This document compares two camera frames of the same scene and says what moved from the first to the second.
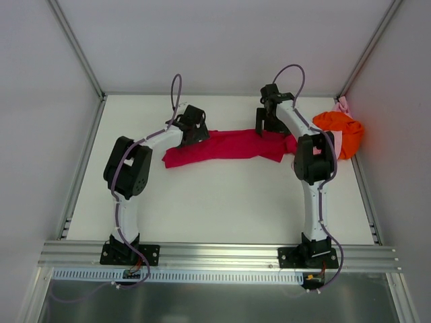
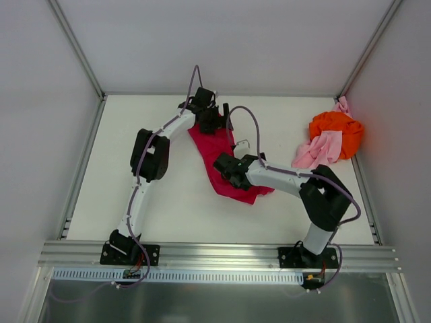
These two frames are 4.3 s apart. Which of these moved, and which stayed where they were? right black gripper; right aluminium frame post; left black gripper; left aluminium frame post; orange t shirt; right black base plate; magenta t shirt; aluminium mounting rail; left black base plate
Moved: magenta t shirt; left black gripper; right black gripper
Stayed: right aluminium frame post; left black base plate; aluminium mounting rail; orange t shirt; left aluminium frame post; right black base plate
